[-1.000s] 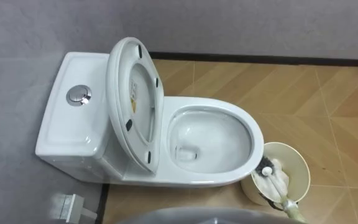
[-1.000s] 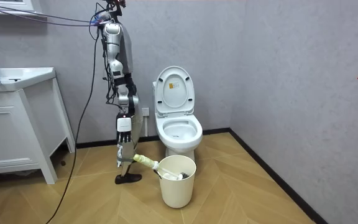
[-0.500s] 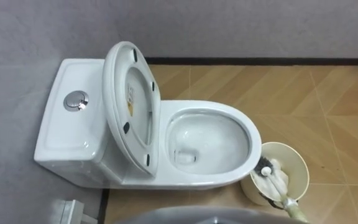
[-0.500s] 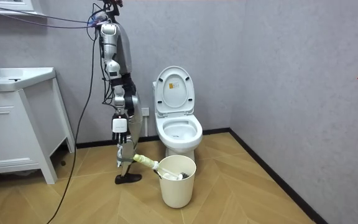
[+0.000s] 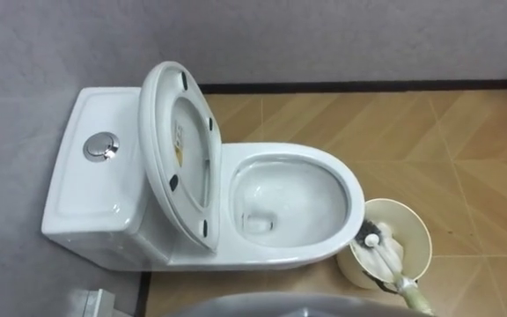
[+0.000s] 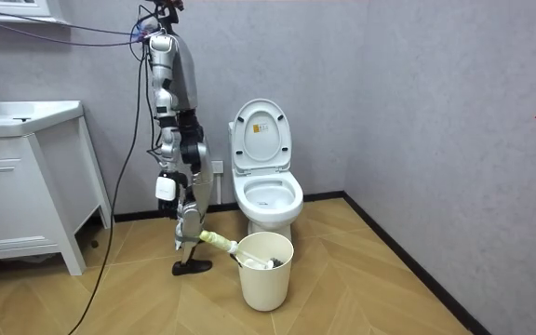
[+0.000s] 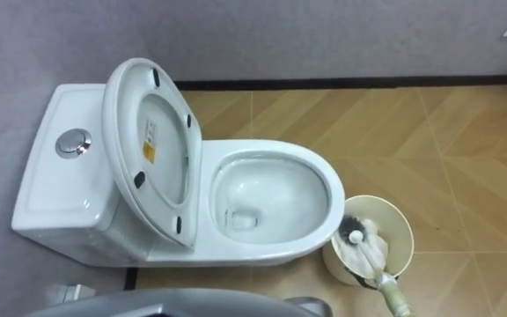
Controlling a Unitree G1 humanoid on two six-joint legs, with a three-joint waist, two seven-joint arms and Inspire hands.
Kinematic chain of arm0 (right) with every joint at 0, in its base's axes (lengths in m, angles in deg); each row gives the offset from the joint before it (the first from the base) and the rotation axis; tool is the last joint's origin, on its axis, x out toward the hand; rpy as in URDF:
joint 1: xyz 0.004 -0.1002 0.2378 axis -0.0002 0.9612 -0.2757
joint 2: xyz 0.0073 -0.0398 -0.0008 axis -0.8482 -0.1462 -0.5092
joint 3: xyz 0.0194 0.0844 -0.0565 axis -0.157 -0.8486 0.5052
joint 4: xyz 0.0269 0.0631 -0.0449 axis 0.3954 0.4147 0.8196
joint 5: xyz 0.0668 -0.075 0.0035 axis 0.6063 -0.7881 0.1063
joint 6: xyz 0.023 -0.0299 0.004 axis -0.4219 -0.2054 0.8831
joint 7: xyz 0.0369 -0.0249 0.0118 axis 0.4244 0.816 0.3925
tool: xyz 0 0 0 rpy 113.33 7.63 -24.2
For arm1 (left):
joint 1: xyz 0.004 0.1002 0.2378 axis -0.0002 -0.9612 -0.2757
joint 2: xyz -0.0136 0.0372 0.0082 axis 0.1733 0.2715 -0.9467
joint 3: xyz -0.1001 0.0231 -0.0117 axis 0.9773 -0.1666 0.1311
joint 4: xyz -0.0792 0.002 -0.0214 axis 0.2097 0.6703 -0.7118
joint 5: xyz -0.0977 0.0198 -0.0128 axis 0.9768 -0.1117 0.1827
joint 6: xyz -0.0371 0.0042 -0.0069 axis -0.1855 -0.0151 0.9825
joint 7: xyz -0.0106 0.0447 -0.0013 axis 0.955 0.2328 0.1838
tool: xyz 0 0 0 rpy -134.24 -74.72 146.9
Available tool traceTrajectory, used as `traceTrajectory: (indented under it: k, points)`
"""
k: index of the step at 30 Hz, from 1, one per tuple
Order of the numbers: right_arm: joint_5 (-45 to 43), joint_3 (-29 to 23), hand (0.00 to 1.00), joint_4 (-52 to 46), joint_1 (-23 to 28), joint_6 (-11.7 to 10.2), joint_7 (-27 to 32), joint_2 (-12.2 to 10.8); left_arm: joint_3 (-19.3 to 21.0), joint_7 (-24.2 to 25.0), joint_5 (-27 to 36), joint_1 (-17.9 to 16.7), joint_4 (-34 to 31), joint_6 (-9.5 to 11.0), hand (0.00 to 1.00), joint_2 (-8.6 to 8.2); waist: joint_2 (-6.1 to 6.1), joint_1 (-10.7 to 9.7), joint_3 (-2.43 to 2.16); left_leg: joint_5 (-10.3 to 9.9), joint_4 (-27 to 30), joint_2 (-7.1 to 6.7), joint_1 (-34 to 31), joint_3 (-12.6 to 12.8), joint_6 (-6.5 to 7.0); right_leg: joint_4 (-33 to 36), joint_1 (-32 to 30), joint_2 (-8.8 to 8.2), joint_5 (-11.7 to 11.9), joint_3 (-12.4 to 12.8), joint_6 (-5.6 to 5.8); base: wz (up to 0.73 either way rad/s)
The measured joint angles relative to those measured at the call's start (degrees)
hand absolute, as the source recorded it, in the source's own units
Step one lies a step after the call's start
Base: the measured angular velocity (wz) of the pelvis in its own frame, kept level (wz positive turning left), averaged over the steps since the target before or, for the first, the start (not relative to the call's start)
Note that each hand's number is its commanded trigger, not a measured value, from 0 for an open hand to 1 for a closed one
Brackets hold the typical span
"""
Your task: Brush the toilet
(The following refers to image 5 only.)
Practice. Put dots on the white ceramic toilet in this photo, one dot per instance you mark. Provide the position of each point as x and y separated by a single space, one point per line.
99 193

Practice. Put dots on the white toilet seat and lid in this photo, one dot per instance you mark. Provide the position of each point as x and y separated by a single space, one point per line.
165 145

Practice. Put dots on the cream round brush holder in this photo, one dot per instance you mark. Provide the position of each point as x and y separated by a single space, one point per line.
412 229

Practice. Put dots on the white box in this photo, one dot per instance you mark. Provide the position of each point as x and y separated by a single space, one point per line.
97 304

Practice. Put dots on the robot body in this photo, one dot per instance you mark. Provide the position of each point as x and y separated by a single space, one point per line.
297 307

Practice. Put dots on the white toilet brush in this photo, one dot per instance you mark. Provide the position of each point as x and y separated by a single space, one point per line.
383 255

